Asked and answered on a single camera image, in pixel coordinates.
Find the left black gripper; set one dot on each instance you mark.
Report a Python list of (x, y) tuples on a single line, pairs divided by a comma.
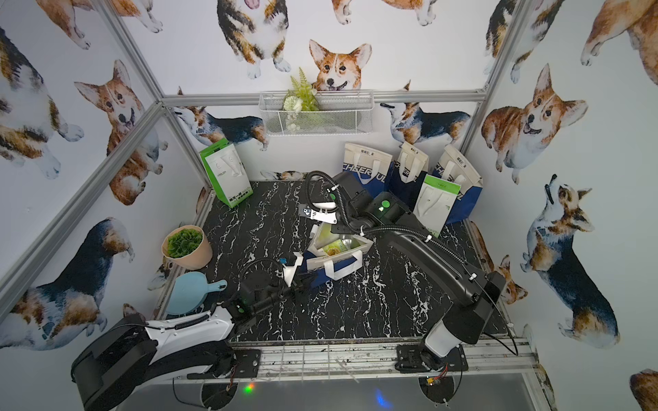
[(301, 277)]

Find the blue white bag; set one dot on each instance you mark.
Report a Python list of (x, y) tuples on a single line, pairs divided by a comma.
[(331, 256)]

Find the green white bag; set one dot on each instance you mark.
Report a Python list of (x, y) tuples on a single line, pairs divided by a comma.
[(434, 202), (226, 173)]

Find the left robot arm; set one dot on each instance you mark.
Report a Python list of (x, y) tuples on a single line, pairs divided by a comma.
[(135, 351)]

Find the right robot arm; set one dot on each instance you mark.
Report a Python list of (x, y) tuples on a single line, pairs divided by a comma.
[(473, 292)]

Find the back left blue bag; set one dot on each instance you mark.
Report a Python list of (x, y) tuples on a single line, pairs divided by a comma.
[(370, 166)]

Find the back middle blue bag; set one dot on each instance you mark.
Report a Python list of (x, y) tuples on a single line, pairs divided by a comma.
[(406, 177)]

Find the back right blue bag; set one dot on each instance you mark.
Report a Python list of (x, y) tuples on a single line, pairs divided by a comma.
[(455, 168)]

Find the light blue cutting board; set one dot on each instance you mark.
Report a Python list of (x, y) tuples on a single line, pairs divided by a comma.
[(190, 291)]

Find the potted green plant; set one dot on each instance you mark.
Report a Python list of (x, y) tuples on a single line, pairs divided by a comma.
[(188, 247)]

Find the fern and white flower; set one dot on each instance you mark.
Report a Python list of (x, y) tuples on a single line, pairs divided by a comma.
[(301, 106)]

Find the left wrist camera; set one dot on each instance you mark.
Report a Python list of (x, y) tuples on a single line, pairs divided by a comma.
[(295, 266)]

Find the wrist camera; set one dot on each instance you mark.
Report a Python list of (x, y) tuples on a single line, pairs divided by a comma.
[(295, 266), (326, 212)]

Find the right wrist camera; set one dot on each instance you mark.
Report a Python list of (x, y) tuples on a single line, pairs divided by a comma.
[(326, 212)]

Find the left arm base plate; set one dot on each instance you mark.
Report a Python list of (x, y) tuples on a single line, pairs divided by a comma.
[(241, 363)]

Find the white wire basket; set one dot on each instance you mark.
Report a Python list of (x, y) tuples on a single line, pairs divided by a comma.
[(332, 113)]

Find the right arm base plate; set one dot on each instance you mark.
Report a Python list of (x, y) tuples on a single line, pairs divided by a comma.
[(416, 358)]

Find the aluminium front rail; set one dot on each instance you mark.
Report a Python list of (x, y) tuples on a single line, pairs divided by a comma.
[(364, 359)]

